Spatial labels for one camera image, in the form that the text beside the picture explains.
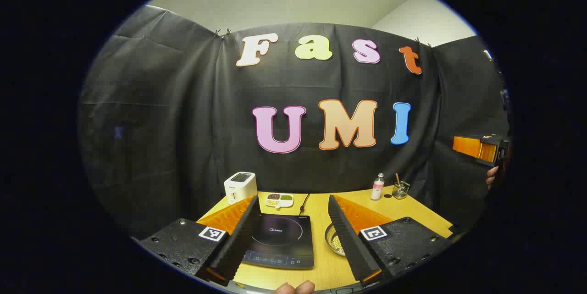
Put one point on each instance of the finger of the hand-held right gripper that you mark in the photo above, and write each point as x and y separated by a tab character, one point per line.
472	147

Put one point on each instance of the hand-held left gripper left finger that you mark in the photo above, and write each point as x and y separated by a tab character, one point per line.
240	239

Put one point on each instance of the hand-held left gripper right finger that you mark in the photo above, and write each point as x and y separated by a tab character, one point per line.
348	239

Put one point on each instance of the pile of yellow soybeans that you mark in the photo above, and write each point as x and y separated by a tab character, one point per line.
337	243

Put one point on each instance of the stainless steel pot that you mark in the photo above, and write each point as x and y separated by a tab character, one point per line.
329	239

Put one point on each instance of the black induction cooktop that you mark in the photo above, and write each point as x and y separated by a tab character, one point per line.
284	239

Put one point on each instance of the white toaster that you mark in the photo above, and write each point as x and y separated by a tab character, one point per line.
240	186

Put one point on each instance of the white divided dish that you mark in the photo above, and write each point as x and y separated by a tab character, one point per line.
279	199

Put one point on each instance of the clear bottle with pink label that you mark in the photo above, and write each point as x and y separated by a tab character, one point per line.
377	188

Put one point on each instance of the clear glass holder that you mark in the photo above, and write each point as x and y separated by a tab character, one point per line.
400	191

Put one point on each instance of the wooden stick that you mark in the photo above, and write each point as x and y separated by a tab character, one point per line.
397	179

